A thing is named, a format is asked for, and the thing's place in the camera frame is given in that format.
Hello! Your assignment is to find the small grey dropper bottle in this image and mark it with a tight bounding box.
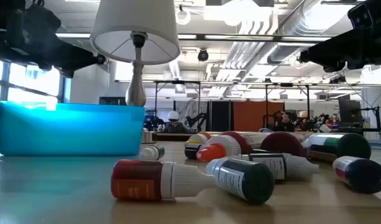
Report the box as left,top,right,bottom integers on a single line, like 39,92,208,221
139,144,165,161

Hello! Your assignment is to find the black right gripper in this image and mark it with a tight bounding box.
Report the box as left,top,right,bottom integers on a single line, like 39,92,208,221
298,21,381,74

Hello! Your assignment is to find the black metal frame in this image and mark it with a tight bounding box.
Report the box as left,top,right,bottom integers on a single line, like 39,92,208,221
264,83,311,125
153,80,202,125

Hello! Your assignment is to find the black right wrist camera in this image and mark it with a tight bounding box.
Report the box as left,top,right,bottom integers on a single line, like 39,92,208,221
347,2,375,30

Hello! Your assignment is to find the large green-tipped colouring bottle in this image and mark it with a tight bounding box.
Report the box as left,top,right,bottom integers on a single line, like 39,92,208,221
303,133,372,160

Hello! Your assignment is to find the black monitor stand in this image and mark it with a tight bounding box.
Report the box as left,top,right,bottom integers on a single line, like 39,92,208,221
360,105,381,135

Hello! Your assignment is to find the orange partition panel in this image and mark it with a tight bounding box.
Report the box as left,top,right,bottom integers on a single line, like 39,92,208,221
232,101,285,132

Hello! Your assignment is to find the person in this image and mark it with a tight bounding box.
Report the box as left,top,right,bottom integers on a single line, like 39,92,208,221
161,110,190,134
274,111,296,133

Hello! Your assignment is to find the white-shaded silver table lamp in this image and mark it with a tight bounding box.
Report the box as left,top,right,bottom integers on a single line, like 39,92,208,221
90,0,181,108

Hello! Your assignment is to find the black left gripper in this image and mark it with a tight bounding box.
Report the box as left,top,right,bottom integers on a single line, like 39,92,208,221
0,29,98,78

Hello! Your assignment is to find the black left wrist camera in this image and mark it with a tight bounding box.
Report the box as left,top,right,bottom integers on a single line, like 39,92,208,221
21,3,62,41

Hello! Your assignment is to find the large orange-tipped colouring bottle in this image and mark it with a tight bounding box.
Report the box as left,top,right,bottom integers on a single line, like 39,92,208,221
195,130,253,162

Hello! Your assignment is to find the blue plastic bin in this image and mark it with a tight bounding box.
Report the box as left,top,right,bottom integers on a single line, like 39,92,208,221
0,100,146,157

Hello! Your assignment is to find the small orange-label dropper bottle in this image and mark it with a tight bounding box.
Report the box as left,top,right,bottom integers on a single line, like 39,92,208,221
111,159,216,202

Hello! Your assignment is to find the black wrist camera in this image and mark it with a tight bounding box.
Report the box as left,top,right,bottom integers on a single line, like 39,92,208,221
21,3,62,41
347,2,375,30

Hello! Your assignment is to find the small red-striped dropper bottle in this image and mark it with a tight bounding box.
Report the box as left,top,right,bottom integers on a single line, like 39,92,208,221
332,155,381,194

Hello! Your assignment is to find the black partition panel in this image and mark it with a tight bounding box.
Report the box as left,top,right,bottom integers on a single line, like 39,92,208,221
208,101,232,132

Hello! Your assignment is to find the small dark green dropper bottle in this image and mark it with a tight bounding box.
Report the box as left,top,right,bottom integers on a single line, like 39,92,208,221
205,157,275,205

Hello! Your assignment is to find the small dark blue dropper bottle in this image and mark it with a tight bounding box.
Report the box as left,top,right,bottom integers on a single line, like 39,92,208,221
184,143,206,160

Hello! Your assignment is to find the black monitor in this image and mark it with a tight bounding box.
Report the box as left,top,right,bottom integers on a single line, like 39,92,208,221
338,98,362,125

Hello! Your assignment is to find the large red Chefmaster bottle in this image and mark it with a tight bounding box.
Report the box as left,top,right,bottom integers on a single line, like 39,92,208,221
260,131,311,158

